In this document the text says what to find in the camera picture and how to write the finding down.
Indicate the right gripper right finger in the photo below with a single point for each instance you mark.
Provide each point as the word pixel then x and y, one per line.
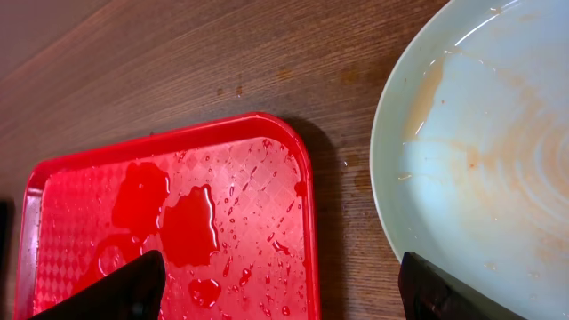
pixel 429 293

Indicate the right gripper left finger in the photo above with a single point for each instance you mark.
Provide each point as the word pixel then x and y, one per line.
pixel 134 291

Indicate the light blue plate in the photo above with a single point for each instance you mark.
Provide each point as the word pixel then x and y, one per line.
pixel 469 151

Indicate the red plastic tray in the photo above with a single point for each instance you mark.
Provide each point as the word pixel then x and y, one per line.
pixel 228 204

